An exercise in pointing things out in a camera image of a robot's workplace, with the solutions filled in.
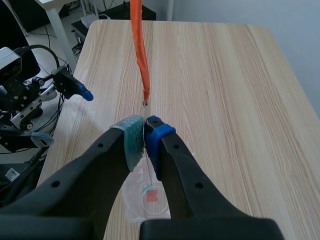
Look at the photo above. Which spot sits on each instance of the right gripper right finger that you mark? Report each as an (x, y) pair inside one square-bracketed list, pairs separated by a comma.
[(182, 180)]

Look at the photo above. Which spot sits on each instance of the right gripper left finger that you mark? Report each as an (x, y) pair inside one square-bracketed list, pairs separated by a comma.
[(82, 180)]

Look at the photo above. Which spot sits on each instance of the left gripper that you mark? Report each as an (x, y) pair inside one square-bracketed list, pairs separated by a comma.
[(22, 105)]

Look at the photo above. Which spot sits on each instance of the grey metal plate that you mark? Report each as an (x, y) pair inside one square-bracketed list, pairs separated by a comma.
[(140, 52)]

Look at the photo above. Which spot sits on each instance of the clear plastic beaker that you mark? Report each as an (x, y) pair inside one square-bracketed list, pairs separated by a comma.
[(152, 197)]

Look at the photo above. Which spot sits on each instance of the white desk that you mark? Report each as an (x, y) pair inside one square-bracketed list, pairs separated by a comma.
[(58, 27)]

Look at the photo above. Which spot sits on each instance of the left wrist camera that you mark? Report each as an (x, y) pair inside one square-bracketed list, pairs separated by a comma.
[(8, 63)]

